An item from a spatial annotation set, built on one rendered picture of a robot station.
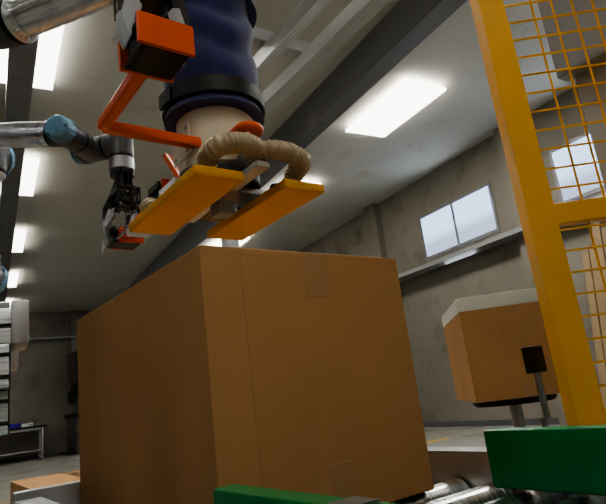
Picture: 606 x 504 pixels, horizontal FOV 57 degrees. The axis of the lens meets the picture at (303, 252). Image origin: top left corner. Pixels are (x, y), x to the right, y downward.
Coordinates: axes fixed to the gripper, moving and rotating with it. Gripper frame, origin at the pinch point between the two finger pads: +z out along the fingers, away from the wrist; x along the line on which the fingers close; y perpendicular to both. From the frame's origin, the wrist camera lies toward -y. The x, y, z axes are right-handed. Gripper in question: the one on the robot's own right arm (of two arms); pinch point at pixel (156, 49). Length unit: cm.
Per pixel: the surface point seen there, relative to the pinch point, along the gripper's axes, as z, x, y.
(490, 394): 60, -155, 65
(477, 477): 70, -54, -1
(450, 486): 70, -50, 2
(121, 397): 48, -5, 34
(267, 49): -191, -182, 209
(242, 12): -32.5, -31.0, 20.7
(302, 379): 50, -20, 1
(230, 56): -18.7, -25.7, 19.4
